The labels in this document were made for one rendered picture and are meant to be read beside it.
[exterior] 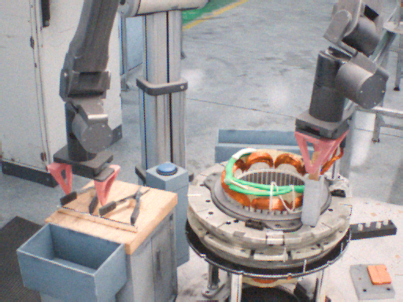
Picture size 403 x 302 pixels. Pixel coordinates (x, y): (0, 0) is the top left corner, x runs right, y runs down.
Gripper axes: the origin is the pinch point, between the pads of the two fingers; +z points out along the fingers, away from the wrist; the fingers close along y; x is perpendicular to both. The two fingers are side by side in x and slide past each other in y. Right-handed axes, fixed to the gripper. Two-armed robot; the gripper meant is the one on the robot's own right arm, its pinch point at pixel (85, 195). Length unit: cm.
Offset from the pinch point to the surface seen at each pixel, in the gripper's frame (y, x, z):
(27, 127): -144, 155, 86
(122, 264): 13.4, -9.8, 5.3
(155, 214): 13.8, 2.9, 1.8
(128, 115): -140, 269, 126
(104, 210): 6.3, -3.3, -0.5
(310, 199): 42.0, 5.5, -8.1
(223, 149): 15.3, 35.9, 3.7
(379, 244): 56, 50, 30
